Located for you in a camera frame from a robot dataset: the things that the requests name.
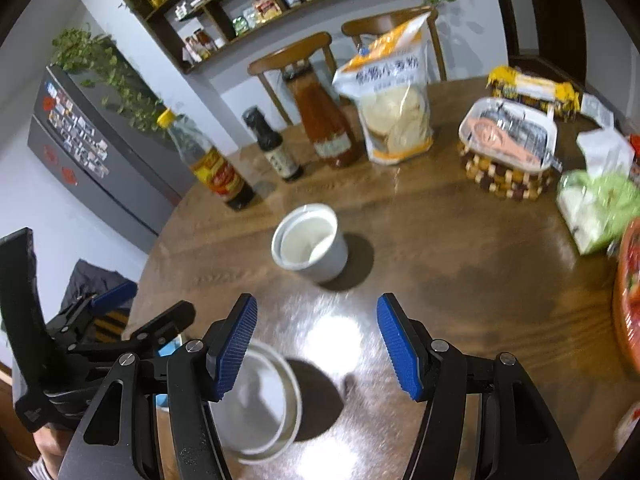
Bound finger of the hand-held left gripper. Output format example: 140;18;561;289
50;280;139;334
124;301;196;357

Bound row of shelf jars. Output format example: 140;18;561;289
145;0;421;63

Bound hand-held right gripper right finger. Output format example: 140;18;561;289
376;292;581;480

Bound flour bag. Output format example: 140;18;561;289
332;12;435;165

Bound trailing green plant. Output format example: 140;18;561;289
50;27;168;133

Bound red round container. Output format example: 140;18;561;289
612;217;640;376

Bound large soy sauce bottle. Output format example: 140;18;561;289
156;108;257;211

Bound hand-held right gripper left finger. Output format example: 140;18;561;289
57;292;259;480

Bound dark door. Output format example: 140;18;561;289
487;0;640;91

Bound black cloth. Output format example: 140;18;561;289
60;259;126;321

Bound wooden wall shelf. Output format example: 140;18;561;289
97;0;431;76

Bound small dark sauce bottle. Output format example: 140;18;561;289
242;106;305;182

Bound yellow noodle packet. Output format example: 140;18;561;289
487;66;582;122

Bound large white bowl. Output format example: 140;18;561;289
207;342;302;463
210;352;293;453

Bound red sauce bottle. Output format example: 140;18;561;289
281;62;362;169

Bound white paper packet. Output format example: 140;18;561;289
576;127;636;177

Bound small white bowl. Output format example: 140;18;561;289
271;203;348;282

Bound clear food packet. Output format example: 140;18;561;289
460;98;558;166

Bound grey refrigerator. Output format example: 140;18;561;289
27;65;186;256

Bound cluster of fridge photos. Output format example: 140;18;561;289
42;80;111;178

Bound green and white packet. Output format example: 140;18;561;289
556;170;640;256

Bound person's left forearm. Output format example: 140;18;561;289
27;427;76;480

